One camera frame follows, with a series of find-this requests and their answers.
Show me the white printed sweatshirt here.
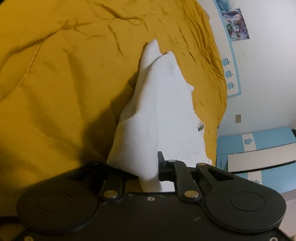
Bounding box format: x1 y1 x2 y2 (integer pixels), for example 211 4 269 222
107 40 212 192

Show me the blue white wardrobe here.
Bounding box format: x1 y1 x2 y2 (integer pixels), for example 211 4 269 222
216 127 295 193

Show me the mustard yellow quilt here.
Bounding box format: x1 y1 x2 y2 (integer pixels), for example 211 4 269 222
1 1 227 216

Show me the white blue headboard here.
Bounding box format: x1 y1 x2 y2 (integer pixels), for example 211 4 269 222
214 1 241 98

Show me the beige wall switch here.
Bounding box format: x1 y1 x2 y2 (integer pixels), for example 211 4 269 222
235 114 242 123

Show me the anime wall poster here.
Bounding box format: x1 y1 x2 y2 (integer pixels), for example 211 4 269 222
221 9 249 42

